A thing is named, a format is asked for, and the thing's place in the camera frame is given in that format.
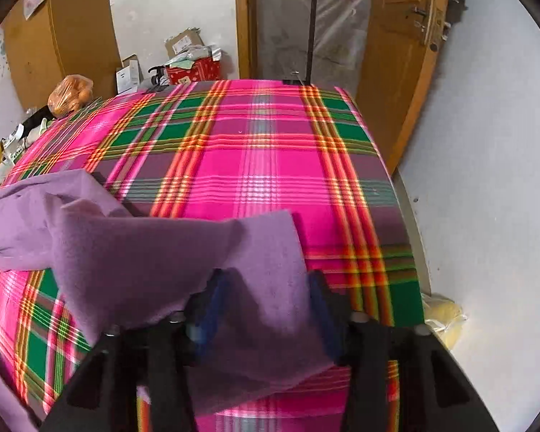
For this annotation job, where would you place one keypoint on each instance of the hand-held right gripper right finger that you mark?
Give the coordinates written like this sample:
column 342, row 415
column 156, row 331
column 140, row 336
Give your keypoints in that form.
column 326, row 324

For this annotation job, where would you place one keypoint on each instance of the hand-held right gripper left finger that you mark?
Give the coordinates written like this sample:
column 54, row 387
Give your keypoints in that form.
column 209, row 319

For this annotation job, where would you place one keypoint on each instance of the yellow plastic bag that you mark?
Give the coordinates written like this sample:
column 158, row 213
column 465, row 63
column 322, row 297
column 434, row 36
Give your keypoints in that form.
column 447, row 319

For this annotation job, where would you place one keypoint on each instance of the pink green plaid bed sheet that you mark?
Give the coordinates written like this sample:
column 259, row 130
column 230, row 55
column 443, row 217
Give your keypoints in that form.
column 261, row 157

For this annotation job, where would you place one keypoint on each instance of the red box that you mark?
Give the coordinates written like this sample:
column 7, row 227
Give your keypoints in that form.
column 195, row 72

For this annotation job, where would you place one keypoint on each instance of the white cardboard box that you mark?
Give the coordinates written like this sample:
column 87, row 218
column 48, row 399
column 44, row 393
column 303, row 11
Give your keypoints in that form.
column 128, row 76

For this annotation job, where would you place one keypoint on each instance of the folding table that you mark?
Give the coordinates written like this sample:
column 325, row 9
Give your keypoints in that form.
column 13, row 153

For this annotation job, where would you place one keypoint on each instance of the wooden door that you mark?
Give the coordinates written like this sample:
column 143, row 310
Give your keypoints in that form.
column 400, row 76

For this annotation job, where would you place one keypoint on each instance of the bag of oranges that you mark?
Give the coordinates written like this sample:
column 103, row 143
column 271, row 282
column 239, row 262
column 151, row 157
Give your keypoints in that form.
column 69, row 96

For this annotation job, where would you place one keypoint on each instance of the black pouch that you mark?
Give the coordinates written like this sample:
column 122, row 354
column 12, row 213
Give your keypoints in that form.
column 33, row 119

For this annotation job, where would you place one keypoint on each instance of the brown cardboard box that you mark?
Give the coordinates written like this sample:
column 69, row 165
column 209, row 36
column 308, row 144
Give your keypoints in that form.
column 184, row 42

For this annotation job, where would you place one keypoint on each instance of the clear plastic sheet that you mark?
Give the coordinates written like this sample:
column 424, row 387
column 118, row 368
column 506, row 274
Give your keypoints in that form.
column 288, row 22

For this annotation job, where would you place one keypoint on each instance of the metal door lock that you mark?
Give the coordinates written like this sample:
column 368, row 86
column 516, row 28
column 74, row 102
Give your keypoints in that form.
column 427, row 22

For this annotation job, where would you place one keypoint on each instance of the wooden wardrobe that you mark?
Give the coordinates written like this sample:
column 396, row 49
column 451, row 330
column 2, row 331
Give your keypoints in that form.
column 72, row 31

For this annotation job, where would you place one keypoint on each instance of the wooden door frame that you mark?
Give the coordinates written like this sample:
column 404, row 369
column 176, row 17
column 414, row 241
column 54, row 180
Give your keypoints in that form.
column 245, row 18

